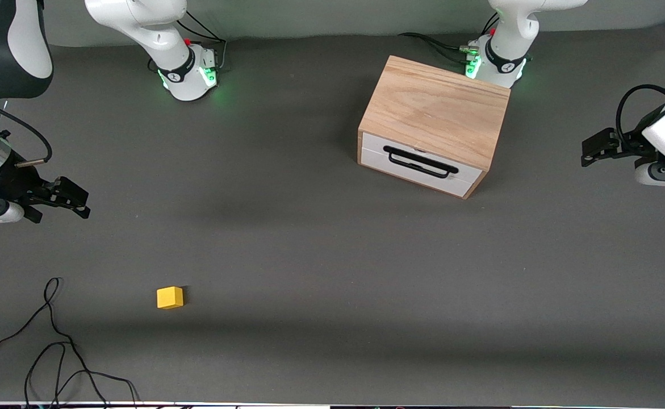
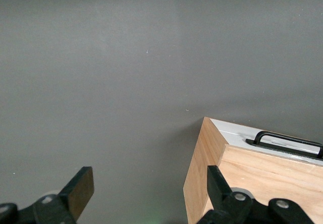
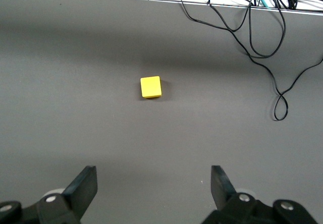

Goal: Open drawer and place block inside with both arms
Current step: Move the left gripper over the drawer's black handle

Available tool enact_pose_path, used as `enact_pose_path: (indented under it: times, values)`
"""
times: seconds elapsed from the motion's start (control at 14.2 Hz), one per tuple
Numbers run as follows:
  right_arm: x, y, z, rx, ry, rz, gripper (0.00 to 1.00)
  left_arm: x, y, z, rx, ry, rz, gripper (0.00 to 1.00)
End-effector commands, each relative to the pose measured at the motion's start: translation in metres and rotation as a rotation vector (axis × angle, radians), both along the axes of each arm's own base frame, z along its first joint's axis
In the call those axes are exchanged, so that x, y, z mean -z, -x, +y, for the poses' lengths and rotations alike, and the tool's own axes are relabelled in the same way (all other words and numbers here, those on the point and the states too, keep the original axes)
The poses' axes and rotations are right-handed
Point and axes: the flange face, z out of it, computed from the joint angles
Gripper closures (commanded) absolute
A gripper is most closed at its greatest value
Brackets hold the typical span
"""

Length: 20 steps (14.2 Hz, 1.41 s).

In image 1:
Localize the black right arm base cables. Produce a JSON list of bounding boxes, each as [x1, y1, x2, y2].
[[176, 9, 228, 72]]

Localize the yellow cube block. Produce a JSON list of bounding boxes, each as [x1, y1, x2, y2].
[[157, 286, 185, 310]]

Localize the black left arm base cables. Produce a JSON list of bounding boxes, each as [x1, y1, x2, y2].
[[398, 11, 500, 66]]

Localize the black arm base cables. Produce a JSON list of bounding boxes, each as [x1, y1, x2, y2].
[[176, 9, 228, 72], [398, 11, 500, 66]]

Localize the wooden drawer cabinet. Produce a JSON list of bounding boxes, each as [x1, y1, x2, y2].
[[357, 55, 512, 199]]

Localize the thin black loose cable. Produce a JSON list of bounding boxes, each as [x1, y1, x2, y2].
[[0, 277, 140, 407]]

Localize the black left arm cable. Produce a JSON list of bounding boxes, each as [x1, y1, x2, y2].
[[616, 84, 665, 149]]

